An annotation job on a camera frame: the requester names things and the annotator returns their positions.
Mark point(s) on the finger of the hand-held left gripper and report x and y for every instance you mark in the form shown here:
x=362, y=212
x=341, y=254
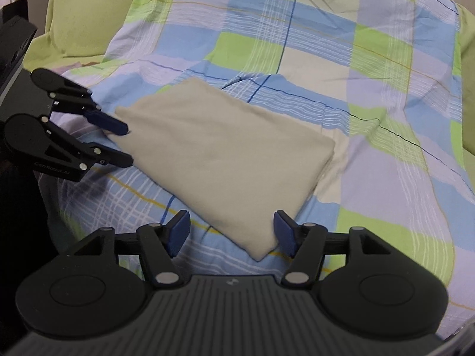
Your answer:
x=108, y=123
x=111, y=158

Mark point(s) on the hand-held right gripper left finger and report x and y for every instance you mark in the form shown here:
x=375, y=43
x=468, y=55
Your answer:
x=179, y=234

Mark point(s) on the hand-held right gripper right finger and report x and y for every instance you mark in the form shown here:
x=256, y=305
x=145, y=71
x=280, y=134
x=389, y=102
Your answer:
x=283, y=234

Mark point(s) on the beige shirt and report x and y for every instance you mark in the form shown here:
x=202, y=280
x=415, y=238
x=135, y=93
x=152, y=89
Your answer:
x=222, y=148

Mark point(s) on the green sofa cover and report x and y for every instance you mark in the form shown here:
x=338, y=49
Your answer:
x=85, y=18

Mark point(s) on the plaid bed sheet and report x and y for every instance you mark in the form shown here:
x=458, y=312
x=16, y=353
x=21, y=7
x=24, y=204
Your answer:
x=371, y=100

